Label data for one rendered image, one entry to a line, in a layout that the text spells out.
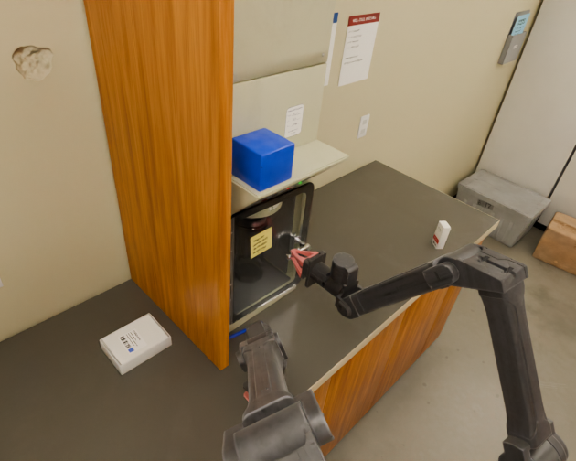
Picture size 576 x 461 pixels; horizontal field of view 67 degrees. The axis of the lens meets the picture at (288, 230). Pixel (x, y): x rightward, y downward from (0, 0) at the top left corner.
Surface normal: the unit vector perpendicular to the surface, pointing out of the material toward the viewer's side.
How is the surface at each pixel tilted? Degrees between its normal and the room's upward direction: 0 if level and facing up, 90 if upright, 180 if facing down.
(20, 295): 90
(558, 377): 0
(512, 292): 59
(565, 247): 88
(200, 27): 90
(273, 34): 90
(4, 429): 0
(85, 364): 0
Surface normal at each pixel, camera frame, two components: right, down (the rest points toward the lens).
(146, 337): 0.09, -0.80
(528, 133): -0.70, 0.38
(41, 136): 0.71, 0.47
